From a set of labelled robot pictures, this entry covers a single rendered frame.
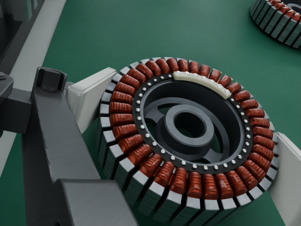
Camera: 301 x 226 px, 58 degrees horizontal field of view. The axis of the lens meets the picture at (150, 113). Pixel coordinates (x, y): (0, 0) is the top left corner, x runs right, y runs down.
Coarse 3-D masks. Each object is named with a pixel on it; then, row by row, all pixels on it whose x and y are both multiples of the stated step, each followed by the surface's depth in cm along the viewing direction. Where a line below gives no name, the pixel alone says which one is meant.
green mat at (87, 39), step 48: (96, 0) 30; (144, 0) 33; (192, 0) 36; (240, 0) 39; (48, 48) 24; (96, 48) 25; (144, 48) 27; (192, 48) 29; (240, 48) 31; (288, 48) 34; (288, 96) 27; (0, 192) 15
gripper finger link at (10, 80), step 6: (0, 72) 11; (0, 78) 10; (6, 78) 11; (12, 78) 11; (0, 84) 10; (6, 84) 10; (12, 84) 11; (0, 90) 9; (6, 90) 10; (0, 96) 9; (6, 96) 10; (0, 102) 9; (0, 132) 11
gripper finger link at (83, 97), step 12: (108, 72) 17; (84, 84) 12; (96, 84) 14; (72, 96) 12; (84, 96) 12; (96, 96) 14; (72, 108) 12; (84, 108) 13; (96, 108) 16; (84, 120) 14
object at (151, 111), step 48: (144, 96) 17; (192, 96) 19; (240, 96) 18; (96, 144) 16; (144, 144) 14; (192, 144) 16; (240, 144) 16; (144, 192) 15; (192, 192) 13; (240, 192) 14
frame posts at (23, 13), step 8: (0, 0) 21; (8, 0) 21; (16, 0) 21; (24, 0) 21; (32, 0) 23; (0, 8) 21; (8, 8) 22; (16, 8) 21; (24, 8) 21; (32, 8) 23; (0, 16) 22; (16, 16) 22; (24, 16) 22
